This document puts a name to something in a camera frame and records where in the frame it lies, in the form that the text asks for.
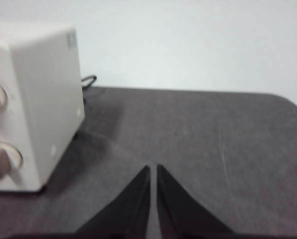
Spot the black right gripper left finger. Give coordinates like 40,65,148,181
76,165,151,239

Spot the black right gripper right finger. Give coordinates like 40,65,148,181
156,163,239,239

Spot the cream timer knob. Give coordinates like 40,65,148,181
0,141,23,180

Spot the cream Toshiba toaster oven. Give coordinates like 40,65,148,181
0,21,86,194

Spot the black oven power cord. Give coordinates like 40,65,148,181
80,75,98,88

